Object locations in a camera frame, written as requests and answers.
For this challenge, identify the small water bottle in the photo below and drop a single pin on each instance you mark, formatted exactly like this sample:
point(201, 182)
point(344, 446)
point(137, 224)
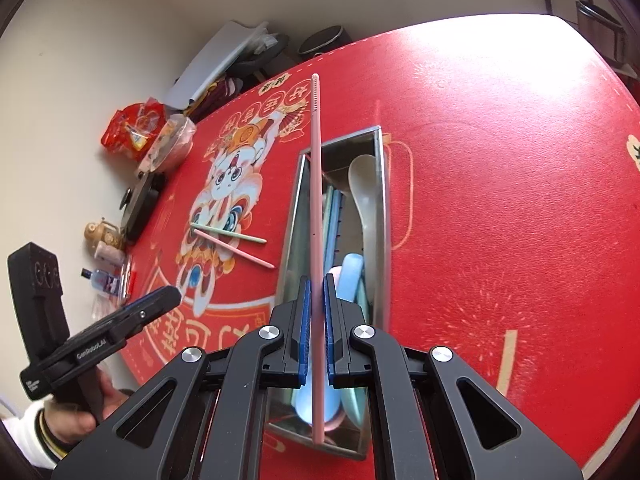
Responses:
point(102, 280)

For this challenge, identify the mint green spoon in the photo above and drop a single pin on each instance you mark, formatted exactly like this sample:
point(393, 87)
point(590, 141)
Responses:
point(352, 402)

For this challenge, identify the blue spoon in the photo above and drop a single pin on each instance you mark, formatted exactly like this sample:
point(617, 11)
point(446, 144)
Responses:
point(351, 275)

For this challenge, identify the steel utensil tray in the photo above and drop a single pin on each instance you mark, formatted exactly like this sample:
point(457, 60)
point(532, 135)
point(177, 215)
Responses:
point(295, 220)

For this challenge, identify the small pale pink jar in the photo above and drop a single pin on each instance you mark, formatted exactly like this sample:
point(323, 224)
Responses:
point(110, 252)

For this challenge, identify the person's left hand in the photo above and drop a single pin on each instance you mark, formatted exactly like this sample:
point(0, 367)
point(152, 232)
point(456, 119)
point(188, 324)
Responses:
point(75, 422)

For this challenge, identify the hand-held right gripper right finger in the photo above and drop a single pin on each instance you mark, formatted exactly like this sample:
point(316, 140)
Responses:
point(330, 330)

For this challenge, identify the dark red cloth pile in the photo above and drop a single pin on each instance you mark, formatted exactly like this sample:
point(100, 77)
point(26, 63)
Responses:
point(220, 92)

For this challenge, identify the pink chopstick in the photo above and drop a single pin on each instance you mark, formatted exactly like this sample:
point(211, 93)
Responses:
point(235, 248)
point(316, 185)

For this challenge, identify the green chopstick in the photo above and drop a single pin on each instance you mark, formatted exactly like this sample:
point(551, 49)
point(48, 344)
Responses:
point(225, 232)
point(328, 220)

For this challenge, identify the brown teapot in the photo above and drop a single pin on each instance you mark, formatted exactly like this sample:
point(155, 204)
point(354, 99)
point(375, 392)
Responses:
point(100, 232)

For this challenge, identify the clear plastic container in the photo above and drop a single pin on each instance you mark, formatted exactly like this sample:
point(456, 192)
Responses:
point(170, 145)

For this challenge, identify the beige spoon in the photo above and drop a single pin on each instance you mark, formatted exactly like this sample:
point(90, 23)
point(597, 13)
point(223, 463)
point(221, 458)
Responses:
point(362, 175)

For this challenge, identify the red snack bag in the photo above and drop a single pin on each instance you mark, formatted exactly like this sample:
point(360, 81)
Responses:
point(125, 132)

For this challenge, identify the red printed tablecloth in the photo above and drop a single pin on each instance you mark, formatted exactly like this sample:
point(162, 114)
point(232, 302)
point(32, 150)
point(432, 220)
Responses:
point(500, 185)

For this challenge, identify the grey metal bin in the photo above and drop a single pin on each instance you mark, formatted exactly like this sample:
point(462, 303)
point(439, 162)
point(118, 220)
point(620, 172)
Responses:
point(597, 25)

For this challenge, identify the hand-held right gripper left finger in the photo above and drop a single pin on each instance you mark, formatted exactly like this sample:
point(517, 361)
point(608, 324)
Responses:
point(302, 330)

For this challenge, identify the black round pot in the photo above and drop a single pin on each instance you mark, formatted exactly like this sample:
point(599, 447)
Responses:
point(325, 40)

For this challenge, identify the pink spoon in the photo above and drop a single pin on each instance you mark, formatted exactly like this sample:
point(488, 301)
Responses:
point(332, 424)

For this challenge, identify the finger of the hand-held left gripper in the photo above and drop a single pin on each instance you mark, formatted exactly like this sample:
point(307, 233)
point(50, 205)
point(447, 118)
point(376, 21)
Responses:
point(160, 297)

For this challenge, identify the bundle of pens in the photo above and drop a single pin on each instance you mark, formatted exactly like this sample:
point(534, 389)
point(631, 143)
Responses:
point(127, 275)

